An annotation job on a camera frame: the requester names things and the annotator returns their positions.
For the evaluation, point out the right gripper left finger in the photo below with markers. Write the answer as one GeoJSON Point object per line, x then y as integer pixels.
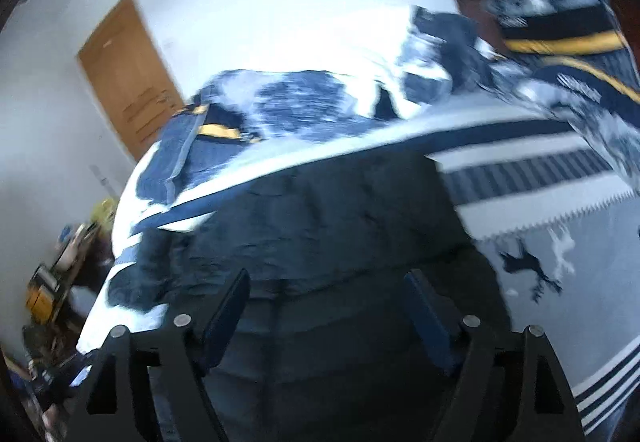
{"type": "Point", "coordinates": [115, 402]}

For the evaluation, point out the dark wooden side table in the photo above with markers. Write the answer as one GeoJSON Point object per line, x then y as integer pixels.
{"type": "Point", "coordinates": [81, 264]}

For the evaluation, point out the yellow plastic bag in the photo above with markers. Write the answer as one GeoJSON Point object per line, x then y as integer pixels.
{"type": "Point", "coordinates": [103, 214]}

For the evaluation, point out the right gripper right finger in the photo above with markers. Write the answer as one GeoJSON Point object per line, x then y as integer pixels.
{"type": "Point", "coordinates": [501, 385]}

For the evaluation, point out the blue white floral duvet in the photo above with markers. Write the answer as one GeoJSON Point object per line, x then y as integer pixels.
{"type": "Point", "coordinates": [413, 60]}

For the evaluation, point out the black puffer jacket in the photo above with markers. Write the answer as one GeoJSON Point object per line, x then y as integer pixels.
{"type": "Point", "coordinates": [323, 350]}

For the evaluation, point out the brown wooden door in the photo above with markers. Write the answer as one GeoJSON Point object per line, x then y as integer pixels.
{"type": "Point", "coordinates": [129, 78]}

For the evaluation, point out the yellow container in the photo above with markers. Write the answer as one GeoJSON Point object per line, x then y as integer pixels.
{"type": "Point", "coordinates": [42, 290]}

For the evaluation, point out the upright navy yellow pillow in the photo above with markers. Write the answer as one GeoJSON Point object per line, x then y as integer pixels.
{"type": "Point", "coordinates": [557, 27]}

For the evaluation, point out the blue striped bed blanket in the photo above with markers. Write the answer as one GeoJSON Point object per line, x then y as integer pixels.
{"type": "Point", "coordinates": [557, 224]}

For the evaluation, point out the flat navy yellow pillow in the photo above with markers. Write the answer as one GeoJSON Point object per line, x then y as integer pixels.
{"type": "Point", "coordinates": [598, 106]}

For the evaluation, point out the striped blue pillow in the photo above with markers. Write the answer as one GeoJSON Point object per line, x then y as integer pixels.
{"type": "Point", "coordinates": [196, 142]}

